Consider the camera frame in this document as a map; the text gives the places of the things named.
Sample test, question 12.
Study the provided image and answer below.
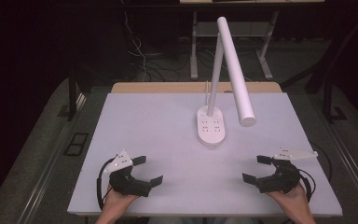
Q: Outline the white desk lamp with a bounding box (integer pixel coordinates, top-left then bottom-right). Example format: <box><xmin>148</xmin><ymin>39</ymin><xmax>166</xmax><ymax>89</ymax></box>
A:
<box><xmin>196</xmin><ymin>16</ymin><xmax>257</xmax><ymax>148</ymax></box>

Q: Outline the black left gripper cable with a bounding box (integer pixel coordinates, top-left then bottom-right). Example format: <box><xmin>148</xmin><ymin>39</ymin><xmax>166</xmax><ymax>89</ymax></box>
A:
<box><xmin>95</xmin><ymin>158</ymin><xmax>117</xmax><ymax>211</ymax></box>

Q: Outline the person's right hand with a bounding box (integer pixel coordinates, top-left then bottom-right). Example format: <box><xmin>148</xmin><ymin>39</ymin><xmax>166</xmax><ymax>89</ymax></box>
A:
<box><xmin>266</xmin><ymin>183</ymin><xmax>311</xmax><ymax>217</ymax></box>

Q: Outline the black floor socket plate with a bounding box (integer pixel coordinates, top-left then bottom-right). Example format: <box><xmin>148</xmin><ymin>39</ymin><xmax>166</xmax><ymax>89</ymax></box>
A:
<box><xmin>62</xmin><ymin>132</ymin><xmax>90</xmax><ymax>157</ymax></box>

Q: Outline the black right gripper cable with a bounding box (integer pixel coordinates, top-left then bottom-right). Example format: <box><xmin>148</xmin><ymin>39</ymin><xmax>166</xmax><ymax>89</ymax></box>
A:
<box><xmin>297</xmin><ymin>167</ymin><xmax>317</xmax><ymax>203</ymax></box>

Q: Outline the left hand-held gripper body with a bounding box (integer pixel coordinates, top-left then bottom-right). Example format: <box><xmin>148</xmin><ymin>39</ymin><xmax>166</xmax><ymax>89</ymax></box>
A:
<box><xmin>103</xmin><ymin>149</ymin><xmax>152</xmax><ymax>198</ymax></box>

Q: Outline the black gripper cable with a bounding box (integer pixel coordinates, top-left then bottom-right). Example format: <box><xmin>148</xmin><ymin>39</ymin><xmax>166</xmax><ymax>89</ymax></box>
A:
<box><xmin>297</xmin><ymin>167</ymin><xmax>317</xmax><ymax>203</ymax></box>
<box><xmin>95</xmin><ymin>158</ymin><xmax>117</xmax><ymax>211</ymax></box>

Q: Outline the person's left hand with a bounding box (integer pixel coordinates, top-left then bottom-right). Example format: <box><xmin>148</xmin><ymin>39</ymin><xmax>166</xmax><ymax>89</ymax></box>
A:
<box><xmin>100</xmin><ymin>183</ymin><xmax>140</xmax><ymax>217</ymax></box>

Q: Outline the tangle of floor cables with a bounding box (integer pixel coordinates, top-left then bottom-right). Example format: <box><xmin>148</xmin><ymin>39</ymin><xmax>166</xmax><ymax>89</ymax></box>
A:
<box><xmin>122</xmin><ymin>6</ymin><xmax>197</xmax><ymax>83</ymax></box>

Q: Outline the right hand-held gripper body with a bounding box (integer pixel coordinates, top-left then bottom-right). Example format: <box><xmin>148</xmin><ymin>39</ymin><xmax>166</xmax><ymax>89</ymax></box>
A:
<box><xmin>255</xmin><ymin>147</ymin><xmax>319</xmax><ymax>194</ymax></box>

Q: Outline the wooden table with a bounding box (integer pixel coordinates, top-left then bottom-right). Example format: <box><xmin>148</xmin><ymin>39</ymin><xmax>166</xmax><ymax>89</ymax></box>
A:
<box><xmin>110</xmin><ymin>81</ymin><xmax>283</xmax><ymax>94</ymax></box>

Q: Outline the black metal stand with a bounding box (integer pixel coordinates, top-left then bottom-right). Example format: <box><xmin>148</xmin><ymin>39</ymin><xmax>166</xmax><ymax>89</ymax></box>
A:
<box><xmin>281</xmin><ymin>12</ymin><xmax>349</xmax><ymax>124</ymax></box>
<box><xmin>66</xmin><ymin>73</ymin><xmax>88</xmax><ymax>122</ymax></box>

